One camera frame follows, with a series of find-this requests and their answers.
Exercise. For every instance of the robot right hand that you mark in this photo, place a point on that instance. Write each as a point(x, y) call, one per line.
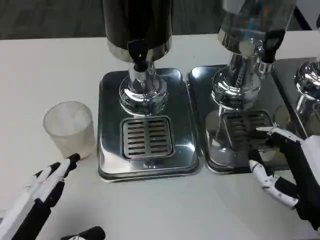
point(305, 175)

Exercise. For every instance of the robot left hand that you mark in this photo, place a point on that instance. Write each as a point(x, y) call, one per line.
point(42, 190)

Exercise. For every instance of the clear ribbed glass cup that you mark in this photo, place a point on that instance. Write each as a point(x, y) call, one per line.
point(72, 135)

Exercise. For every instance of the slotted steel tray grid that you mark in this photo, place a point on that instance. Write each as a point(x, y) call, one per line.
point(245, 125)
point(147, 137)

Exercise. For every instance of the steel drip tray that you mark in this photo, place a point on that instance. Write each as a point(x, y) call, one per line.
point(285, 80)
point(205, 100)
point(185, 130)

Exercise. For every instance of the chrome dispenser stand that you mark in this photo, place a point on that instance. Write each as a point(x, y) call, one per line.
point(308, 75)

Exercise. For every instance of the black tap lever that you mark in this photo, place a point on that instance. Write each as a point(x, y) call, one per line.
point(137, 53)
point(272, 47)

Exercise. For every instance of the clear drink dispenser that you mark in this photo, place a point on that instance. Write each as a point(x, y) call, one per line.
point(250, 30)

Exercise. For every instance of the dark drink dispenser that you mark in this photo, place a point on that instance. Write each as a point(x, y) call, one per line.
point(137, 22)

